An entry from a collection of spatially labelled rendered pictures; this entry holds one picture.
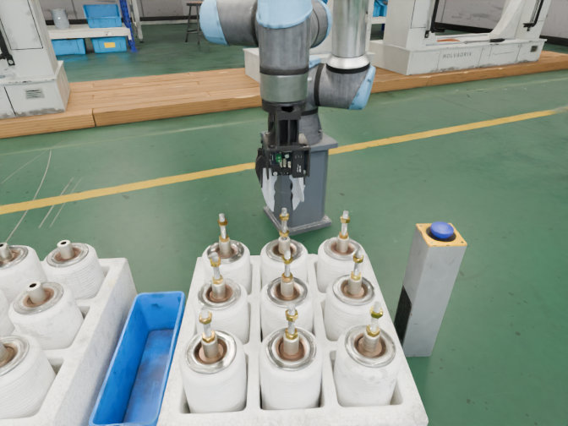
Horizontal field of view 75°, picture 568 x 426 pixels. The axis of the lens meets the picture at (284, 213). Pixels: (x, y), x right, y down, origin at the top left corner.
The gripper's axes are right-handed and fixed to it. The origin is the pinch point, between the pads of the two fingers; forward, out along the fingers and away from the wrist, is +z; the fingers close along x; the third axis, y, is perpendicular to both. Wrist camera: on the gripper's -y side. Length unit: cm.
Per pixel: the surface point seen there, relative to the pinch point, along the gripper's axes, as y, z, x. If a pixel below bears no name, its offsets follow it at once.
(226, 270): 5.4, 11.2, -11.7
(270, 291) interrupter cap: 13.2, 10.1, -3.9
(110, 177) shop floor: -91, 35, -62
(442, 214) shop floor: -43, 35, 64
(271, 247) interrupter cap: 0.8, 10.0, -2.4
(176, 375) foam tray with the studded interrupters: 22.3, 17.5, -20.3
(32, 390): 23.3, 15.2, -40.5
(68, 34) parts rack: -413, 14, -177
